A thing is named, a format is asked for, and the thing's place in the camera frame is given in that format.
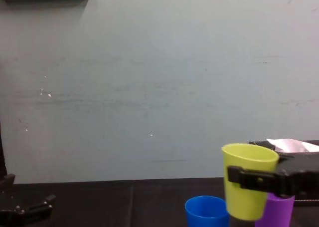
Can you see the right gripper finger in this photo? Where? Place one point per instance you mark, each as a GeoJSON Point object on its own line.
{"type": "Point", "coordinates": [256, 180]}

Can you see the white tissue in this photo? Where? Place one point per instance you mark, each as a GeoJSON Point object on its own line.
{"type": "Point", "coordinates": [290, 146]}

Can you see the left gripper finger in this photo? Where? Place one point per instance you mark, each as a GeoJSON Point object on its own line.
{"type": "Point", "coordinates": [7, 183]}
{"type": "Point", "coordinates": [41, 205]}

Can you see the black tissue box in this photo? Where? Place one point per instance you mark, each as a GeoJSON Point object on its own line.
{"type": "Point", "coordinates": [302, 162]}

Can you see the yellow-green plastic cup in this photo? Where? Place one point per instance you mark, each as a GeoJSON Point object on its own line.
{"type": "Point", "coordinates": [245, 202]}

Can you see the purple plastic cup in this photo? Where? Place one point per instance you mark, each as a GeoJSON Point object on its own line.
{"type": "Point", "coordinates": [277, 212]}

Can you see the blue plastic cup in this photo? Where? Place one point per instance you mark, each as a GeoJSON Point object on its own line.
{"type": "Point", "coordinates": [199, 220]}

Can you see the black table cloth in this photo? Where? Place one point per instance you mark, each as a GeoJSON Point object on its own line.
{"type": "Point", "coordinates": [104, 204]}

